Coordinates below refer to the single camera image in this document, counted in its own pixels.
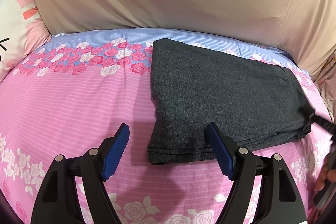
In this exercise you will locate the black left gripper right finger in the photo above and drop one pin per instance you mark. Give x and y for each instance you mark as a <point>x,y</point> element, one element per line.
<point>278,201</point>

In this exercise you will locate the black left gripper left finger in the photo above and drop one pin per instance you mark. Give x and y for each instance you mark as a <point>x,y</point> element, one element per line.
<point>57,200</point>

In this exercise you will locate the dark grey pants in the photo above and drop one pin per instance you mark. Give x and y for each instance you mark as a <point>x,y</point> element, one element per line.
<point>257,104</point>

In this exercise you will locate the person's right hand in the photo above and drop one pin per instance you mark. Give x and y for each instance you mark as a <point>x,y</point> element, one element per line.
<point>325,174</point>

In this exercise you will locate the pale pink floral blanket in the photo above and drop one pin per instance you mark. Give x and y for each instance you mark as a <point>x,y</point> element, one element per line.
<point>326,83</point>

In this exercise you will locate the pink bunny cartoon pillow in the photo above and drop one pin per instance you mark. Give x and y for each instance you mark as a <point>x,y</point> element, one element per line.
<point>22,32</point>

